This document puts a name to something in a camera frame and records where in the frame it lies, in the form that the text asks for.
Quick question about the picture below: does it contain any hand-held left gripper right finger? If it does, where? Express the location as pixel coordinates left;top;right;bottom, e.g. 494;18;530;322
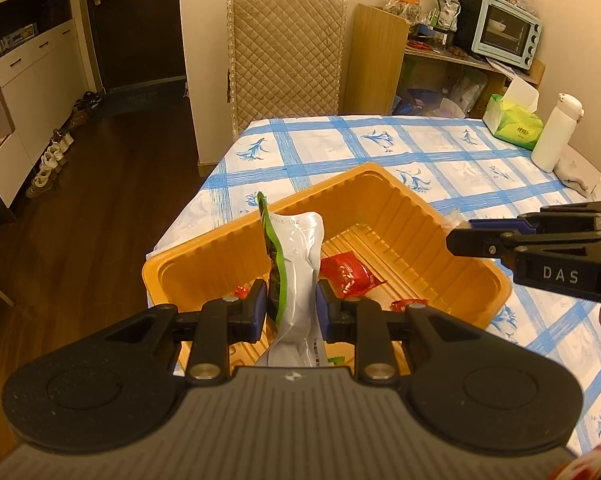
316;280;483;387

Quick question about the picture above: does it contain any blue checked tablecloth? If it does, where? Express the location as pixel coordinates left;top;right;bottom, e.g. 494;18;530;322
153;114;601;457

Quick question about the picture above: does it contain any red snack packet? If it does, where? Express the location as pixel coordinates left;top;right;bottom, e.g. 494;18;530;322
319;253;387;297

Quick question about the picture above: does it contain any quilted beige chair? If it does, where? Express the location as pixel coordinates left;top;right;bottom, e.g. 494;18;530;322
225;0;349;141

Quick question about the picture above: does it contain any green tissue box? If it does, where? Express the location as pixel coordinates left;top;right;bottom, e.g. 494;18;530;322
482;75;545;151

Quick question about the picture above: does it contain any plastic jar with orange lid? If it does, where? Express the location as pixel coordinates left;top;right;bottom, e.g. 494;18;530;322
383;0;425;24

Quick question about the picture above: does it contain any wooden shelf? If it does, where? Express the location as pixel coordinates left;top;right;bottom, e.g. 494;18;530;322
402;42;546;121

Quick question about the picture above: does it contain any row of shoes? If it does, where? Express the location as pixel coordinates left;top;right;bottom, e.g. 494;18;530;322
25;90;102;199

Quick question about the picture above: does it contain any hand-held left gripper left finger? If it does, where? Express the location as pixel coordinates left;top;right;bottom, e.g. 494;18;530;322
100;280;268;387

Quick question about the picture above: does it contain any grey cloth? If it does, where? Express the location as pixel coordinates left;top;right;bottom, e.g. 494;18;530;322
552;152;599;199

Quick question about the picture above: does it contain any white green snack pouch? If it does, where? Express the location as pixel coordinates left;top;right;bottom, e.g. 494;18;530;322
256;192;347;369

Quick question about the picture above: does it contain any light blue toaster oven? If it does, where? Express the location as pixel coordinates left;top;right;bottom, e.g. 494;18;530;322
469;0;544;71

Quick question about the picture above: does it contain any white drawer cabinet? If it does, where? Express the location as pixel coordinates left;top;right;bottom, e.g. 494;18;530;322
0;0;94;209

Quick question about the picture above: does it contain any red patterned cloth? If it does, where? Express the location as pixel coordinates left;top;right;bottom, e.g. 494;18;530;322
551;441;601;480

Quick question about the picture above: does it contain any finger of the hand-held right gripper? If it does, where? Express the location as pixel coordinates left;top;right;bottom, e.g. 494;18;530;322
446;228;601;261
467;201;601;234

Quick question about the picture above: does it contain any white thermos bottle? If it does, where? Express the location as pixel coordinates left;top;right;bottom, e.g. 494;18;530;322
531;92;585;172

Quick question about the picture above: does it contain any dark door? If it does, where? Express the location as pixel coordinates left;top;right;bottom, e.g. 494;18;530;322
82;0;186;94

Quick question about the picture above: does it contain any orange plastic tray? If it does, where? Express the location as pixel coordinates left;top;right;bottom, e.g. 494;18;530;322
142;162;513;377

